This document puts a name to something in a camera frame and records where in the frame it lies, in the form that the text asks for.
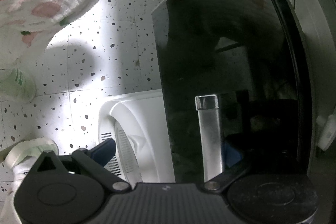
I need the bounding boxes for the white plastic appliance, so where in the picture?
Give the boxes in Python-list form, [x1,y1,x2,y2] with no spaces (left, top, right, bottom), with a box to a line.
[98,89,175,186]

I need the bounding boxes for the black drawer front panel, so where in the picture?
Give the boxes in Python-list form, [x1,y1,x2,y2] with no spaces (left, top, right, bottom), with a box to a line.
[151,0,312,182]

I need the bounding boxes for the silver drawer handle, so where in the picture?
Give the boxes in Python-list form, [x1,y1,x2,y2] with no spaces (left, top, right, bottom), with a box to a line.
[195,94,225,181]

